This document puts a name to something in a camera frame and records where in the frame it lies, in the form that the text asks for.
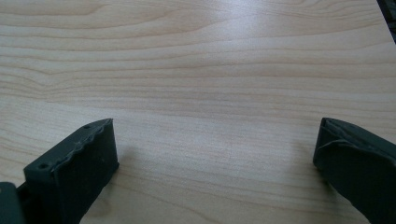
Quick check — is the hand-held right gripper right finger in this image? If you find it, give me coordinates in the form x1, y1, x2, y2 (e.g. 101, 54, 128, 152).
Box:
312, 117, 396, 224

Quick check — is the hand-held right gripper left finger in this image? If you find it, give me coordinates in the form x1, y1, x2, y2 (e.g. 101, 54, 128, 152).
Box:
17, 118, 120, 224

